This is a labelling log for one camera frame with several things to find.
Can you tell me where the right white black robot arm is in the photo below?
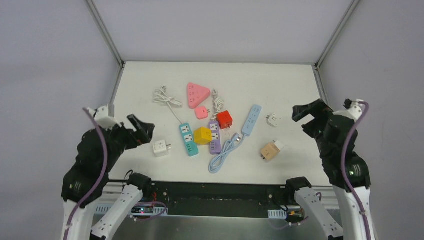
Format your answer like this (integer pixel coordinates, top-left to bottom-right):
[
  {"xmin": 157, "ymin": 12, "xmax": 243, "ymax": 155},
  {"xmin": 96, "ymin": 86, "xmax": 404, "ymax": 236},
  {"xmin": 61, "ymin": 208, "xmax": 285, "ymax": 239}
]
[{"xmin": 283, "ymin": 99, "xmax": 376, "ymax": 240}]

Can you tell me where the small pink plug adapter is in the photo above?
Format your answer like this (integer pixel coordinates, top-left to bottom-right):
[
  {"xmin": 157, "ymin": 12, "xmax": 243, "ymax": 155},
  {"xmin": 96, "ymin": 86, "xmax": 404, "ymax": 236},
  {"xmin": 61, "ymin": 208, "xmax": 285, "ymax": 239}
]
[{"xmin": 194, "ymin": 106, "xmax": 210, "ymax": 120}]

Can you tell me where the beige cube adapter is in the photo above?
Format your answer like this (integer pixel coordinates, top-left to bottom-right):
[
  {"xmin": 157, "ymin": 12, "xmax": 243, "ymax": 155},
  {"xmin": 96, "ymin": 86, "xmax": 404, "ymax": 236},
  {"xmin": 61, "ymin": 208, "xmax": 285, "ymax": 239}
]
[{"xmin": 260, "ymin": 142, "xmax": 280, "ymax": 162}]

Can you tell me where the white cube adapter with picture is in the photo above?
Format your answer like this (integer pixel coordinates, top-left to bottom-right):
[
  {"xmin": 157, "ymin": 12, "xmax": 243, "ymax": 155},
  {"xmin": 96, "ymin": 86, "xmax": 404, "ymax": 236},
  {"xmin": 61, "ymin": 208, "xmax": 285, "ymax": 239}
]
[{"xmin": 152, "ymin": 139, "xmax": 172, "ymax": 158}]

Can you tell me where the white plug adapter small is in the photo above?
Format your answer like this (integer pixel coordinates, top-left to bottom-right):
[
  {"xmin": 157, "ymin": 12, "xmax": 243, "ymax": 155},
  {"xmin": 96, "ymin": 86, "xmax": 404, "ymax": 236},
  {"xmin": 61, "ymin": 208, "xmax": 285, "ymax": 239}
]
[{"xmin": 266, "ymin": 113, "xmax": 282, "ymax": 128}]

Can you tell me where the purple power strip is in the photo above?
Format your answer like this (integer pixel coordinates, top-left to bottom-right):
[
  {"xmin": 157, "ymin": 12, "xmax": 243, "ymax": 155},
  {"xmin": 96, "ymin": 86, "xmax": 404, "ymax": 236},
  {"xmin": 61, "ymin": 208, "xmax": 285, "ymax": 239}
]
[{"xmin": 208, "ymin": 121, "xmax": 222, "ymax": 155}]

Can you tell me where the white coiled cable middle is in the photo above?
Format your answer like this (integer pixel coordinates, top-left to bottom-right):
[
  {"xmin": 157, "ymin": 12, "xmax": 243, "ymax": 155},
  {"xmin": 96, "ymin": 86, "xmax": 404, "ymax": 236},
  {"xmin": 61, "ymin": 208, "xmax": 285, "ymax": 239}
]
[{"xmin": 210, "ymin": 88, "xmax": 226, "ymax": 121}]

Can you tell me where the light blue coiled cable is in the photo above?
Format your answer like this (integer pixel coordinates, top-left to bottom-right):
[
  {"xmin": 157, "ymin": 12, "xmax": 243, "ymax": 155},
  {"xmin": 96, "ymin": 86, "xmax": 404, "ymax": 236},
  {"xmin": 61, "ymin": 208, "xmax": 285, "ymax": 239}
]
[{"xmin": 208, "ymin": 133, "xmax": 246, "ymax": 174}]

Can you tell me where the red cube adapter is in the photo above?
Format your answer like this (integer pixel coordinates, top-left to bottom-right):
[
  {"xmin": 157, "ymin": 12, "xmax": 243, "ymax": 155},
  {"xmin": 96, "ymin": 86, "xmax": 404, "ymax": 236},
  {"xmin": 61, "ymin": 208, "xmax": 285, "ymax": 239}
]
[{"xmin": 216, "ymin": 110, "xmax": 233, "ymax": 130}]

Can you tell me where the aluminium frame rail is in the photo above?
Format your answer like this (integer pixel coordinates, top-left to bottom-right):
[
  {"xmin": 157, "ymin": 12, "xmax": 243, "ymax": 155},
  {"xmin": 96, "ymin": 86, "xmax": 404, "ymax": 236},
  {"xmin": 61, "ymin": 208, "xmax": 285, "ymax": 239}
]
[{"xmin": 94, "ymin": 183, "xmax": 335, "ymax": 221}]

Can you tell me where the teal power strip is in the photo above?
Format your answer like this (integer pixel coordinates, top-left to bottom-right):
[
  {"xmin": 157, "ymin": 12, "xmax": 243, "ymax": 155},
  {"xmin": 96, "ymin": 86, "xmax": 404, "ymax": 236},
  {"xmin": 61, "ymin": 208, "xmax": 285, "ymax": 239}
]
[{"xmin": 179, "ymin": 123, "xmax": 199, "ymax": 157}]

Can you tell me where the white coiled cable left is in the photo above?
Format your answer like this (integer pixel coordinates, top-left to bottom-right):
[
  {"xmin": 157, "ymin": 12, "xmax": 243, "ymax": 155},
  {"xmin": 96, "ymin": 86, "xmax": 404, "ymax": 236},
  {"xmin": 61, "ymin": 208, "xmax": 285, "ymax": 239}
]
[{"xmin": 152, "ymin": 86, "xmax": 186, "ymax": 125}]

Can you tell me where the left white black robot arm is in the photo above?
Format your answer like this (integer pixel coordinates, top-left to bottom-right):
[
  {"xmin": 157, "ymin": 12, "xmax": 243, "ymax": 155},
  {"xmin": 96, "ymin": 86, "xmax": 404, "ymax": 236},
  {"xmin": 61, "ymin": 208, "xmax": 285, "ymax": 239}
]
[{"xmin": 61, "ymin": 114, "xmax": 155, "ymax": 240}]

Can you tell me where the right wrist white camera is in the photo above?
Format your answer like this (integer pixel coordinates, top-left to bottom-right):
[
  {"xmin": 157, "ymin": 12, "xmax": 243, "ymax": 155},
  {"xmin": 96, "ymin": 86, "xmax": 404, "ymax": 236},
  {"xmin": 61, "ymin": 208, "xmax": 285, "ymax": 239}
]
[{"xmin": 333, "ymin": 98, "xmax": 365, "ymax": 122}]

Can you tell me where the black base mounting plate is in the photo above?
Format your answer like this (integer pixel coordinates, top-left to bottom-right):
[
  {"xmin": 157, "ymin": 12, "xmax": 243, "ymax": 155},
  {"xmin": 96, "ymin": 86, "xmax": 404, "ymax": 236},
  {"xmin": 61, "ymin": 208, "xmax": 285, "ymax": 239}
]
[{"xmin": 120, "ymin": 180, "xmax": 316, "ymax": 219}]

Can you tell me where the pink triangular power socket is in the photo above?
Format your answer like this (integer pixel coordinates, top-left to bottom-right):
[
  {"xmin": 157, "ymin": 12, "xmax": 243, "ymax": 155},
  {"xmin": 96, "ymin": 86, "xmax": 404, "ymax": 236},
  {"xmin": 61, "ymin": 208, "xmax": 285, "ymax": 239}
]
[{"xmin": 187, "ymin": 82, "xmax": 211, "ymax": 110}]

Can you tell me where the light blue power strip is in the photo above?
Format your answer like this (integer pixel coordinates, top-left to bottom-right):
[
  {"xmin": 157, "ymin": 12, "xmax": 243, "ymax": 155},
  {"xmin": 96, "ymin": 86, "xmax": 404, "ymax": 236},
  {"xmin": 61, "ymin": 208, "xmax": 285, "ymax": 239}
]
[{"xmin": 241, "ymin": 104, "xmax": 262, "ymax": 137}]

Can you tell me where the white USB charger plug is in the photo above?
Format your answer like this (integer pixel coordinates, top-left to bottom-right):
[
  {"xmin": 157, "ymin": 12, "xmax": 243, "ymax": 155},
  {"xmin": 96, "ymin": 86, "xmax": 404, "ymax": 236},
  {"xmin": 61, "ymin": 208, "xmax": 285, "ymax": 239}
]
[{"xmin": 273, "ymin": 140, "xmax": 285, "ymax": 151}]

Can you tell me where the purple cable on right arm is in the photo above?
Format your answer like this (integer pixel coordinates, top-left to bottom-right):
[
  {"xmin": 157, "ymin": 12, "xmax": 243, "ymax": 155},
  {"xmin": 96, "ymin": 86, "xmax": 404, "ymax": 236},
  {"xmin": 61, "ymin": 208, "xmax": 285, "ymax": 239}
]
[{"xmin": 268, "ymin": 101, "xmax": 373, "ymax": 240}]

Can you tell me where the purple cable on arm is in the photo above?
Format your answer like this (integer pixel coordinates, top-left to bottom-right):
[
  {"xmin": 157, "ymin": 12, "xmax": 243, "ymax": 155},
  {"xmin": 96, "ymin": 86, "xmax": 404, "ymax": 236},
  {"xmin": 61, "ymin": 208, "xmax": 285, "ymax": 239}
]
[
  {"xmin": 268, "ymin": 101, "xmax": 373, "ymax": 240},
  {"xmin": 62, "ymin": 107, "xmax": 168, "ymax": 240}
]

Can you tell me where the yellow cube adapter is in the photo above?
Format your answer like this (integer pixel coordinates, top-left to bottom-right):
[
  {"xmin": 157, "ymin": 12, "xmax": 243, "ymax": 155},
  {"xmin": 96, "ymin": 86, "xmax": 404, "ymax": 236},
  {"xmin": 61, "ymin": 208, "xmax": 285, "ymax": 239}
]
[{"xmin": 194, "ymin": 127, "xmax": 213, "ymax": 146}]

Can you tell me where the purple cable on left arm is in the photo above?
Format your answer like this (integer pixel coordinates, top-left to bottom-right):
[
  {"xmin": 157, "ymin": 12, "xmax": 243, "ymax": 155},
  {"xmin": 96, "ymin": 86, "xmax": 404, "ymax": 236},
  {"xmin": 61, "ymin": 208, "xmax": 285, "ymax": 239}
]
[{"xmin": 62, "ymin": 107, "xmax": 168, "ymax": 240}]

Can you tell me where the white coiled cable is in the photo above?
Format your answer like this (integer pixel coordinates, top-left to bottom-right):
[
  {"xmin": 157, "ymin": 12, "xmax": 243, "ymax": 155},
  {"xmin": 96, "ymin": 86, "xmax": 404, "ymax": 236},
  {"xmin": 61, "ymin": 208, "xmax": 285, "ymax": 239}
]
[
  {"xmin": 152, "ymin": 86, "xmax": 186, "ymax": 125},
  {"xmin": 210, "ymin": 88, "xmax": 226, "ymax": 121}
]

